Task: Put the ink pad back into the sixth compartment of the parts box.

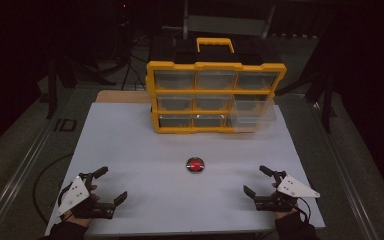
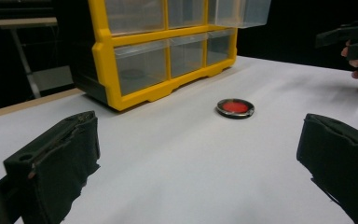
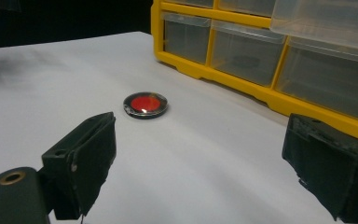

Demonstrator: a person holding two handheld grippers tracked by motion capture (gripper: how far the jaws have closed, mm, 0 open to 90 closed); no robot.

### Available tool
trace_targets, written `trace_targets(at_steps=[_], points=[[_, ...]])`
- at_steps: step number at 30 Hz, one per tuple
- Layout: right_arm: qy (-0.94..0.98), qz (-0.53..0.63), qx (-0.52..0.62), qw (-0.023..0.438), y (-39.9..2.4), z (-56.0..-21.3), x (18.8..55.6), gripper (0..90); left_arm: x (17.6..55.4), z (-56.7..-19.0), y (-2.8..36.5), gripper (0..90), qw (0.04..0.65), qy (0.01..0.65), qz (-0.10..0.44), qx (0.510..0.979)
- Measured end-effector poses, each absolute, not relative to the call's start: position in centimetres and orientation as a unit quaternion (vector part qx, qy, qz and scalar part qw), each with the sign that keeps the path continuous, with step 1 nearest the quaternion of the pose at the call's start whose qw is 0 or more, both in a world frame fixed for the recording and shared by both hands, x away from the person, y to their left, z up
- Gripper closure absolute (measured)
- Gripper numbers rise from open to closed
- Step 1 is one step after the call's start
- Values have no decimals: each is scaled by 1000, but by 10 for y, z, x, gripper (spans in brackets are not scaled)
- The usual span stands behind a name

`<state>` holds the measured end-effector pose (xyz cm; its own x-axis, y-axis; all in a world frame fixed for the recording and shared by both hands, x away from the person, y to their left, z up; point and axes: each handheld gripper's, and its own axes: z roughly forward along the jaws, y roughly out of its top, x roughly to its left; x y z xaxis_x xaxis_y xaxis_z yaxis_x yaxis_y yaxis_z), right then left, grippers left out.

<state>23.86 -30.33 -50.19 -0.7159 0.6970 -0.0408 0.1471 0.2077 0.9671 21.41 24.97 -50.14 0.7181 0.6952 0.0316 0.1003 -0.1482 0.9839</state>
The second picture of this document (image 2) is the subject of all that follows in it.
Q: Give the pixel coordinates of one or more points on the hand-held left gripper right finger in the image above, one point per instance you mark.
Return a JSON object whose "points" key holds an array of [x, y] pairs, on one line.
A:
{"points": [[345, 155]]}

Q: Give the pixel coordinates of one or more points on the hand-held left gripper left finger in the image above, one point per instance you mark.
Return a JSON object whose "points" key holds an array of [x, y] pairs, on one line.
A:
{"points": [[59, 155]]}

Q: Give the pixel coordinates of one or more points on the pulled-out clear plastic drawer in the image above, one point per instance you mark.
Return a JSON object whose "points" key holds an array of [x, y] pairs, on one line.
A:
{"points": [[239, 12]]}

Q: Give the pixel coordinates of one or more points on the red disc with metal rim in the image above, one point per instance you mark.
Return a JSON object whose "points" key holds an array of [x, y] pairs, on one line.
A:
{"points": [[235, 107]]}

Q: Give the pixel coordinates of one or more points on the yellow and black drawer cabinet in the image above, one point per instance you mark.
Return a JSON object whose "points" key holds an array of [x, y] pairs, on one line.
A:
{"points": [[105, 62]]}

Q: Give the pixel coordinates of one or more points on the light side table top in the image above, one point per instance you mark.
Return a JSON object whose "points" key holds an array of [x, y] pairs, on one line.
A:
{"points": [[18, 22]]}

